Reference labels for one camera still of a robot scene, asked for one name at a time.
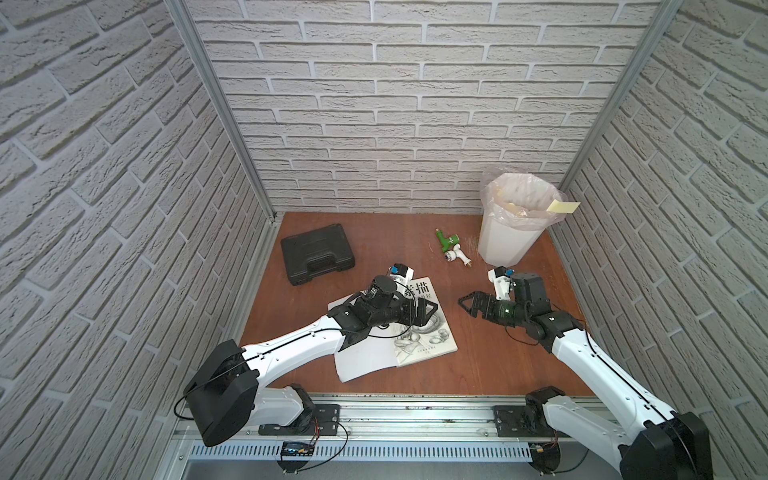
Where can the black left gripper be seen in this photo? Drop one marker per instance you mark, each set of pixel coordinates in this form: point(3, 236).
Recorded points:
point(411, 308)

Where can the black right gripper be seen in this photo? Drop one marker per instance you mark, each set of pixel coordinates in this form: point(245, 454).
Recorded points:
point(487, 306)

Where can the drawing instruction book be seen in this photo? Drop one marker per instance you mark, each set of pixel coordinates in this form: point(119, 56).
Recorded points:
point(396, 346)

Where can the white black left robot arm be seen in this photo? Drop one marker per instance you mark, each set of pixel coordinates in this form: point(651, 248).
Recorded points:
point(231, 389)

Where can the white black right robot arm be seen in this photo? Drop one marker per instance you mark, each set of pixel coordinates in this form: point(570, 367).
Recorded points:
point(647, 439)

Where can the yellow note on bin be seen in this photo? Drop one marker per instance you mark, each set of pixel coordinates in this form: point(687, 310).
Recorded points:
point(562, 207)

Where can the white plastic tap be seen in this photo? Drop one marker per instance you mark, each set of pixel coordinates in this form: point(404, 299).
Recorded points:
point(456, 253)

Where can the green plastic tap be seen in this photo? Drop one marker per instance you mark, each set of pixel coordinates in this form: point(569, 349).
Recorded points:
point(447, 243)

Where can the white trash bin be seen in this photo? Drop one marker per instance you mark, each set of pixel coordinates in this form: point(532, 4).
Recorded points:
point(505, 238)

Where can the black plastic tool case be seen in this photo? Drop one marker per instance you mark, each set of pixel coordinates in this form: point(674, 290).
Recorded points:
point(315, 253)

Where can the small green circuit board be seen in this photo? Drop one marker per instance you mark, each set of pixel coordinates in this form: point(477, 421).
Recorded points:
point(294, 450)

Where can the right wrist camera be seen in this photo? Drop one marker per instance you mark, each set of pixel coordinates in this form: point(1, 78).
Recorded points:
point(520, 287)

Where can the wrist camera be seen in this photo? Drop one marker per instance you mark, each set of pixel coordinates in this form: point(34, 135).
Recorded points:
point(401, 274)
point(520, 287)

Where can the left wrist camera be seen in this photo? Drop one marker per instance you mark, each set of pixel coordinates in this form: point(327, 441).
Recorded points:
point(401, 274)

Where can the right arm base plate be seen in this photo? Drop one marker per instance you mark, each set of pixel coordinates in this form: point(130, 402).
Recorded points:
point(521, 421)

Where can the aluminium front rail frame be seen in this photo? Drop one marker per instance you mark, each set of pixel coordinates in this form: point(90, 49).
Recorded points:
point(393, 429)

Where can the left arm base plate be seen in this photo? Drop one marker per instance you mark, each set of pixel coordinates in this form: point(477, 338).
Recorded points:
point(320, 420)

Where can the right aluminium corner post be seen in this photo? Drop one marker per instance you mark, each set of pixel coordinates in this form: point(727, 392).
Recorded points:
point(660, 22)

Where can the aluminium corner post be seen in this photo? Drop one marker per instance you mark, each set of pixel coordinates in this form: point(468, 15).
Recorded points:
point(184, 22)
point(660, 22)

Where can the left aluminium corner post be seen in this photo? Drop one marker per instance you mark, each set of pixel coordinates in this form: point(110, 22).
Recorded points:
point(184, 22)

